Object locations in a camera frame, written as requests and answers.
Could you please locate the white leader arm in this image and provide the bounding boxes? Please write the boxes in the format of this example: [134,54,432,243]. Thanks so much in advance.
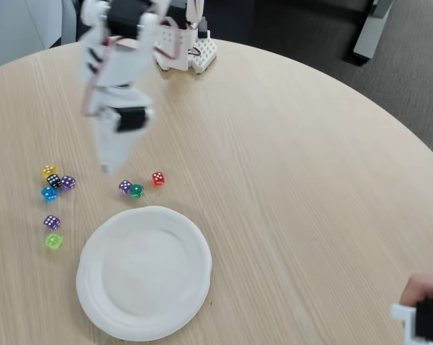
[391,291,433,345]

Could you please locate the blue translucent die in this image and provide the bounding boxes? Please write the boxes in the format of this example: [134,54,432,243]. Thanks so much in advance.
[40,186,58,203]

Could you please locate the white paper plate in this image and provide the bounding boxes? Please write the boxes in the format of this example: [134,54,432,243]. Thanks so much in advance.
[76,205,213,342]

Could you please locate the person's hand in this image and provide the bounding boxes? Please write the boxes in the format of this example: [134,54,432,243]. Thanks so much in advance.
[399,275,433,308]

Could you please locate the dark grey chair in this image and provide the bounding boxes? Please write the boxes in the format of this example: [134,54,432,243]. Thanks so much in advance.
[75,0,95,44]

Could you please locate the grey desk leg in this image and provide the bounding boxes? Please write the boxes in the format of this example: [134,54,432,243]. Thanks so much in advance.
[352,0,393,62]

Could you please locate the lime green translucent die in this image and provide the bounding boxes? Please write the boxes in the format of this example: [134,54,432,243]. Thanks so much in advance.
[45,233,63,251]

